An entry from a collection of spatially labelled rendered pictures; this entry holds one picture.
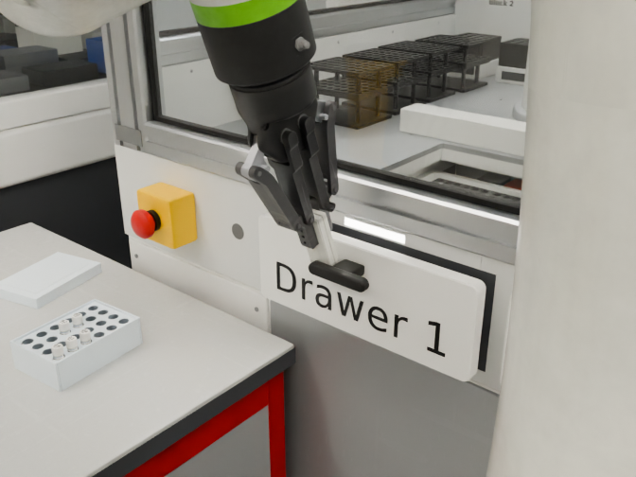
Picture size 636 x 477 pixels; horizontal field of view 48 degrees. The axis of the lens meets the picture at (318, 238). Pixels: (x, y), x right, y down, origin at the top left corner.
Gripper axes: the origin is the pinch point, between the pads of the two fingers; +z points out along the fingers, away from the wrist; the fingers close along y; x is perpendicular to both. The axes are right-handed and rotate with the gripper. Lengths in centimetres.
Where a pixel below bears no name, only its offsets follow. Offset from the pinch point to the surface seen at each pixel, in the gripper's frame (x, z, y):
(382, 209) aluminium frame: 4.2, -0.4, -6.3
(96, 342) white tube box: -21.1, 8.1, 18.9
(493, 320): 18.0, 7.5, -3.5
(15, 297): -43.4, 11.4, 18.1
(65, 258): -48, 14, 8
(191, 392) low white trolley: -9.2, 12.9, 16.5
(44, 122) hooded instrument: -77, 8, -12
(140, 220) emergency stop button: -29.1, 4.4, 3.1
